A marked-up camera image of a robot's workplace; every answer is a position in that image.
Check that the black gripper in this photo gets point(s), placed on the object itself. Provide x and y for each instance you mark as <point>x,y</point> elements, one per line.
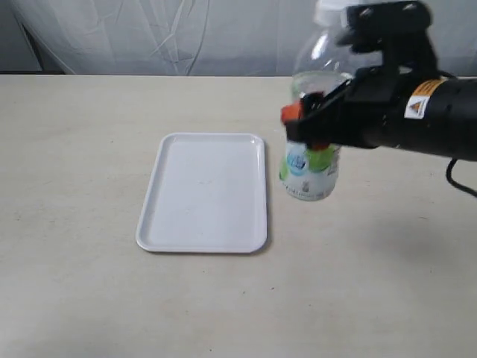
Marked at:
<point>370,115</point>

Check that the clear water bottle green label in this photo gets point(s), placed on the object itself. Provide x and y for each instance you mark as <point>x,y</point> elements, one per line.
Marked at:
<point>321,66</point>

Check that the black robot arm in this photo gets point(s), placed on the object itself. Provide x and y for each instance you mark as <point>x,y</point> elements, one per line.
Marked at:
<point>441,118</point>

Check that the white rectangular plastic tray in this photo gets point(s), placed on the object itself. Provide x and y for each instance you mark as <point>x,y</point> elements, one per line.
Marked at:
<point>207,194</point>

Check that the white wrinkled backdrop cloth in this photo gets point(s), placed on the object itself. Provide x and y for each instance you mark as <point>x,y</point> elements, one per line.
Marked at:
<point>231,38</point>

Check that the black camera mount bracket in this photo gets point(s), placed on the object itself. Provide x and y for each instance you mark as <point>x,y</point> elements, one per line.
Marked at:
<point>398,31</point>

